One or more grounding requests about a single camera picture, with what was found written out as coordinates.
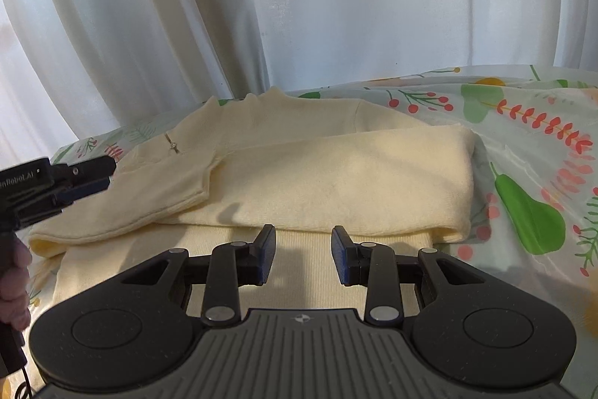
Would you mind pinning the person's left hand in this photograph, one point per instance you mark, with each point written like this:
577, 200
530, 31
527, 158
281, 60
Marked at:
13, 287

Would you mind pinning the floral plastic tablecloth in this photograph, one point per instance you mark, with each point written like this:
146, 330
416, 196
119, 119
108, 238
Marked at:
528, 174

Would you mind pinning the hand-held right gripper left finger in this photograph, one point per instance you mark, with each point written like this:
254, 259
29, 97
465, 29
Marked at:
267, 256

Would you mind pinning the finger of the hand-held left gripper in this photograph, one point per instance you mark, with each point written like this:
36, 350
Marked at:
88, 187
96, 167

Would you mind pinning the cream knit sweater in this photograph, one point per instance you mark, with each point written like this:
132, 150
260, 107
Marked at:
327, 174

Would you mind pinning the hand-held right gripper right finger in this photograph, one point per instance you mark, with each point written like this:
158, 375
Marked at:
340, 256

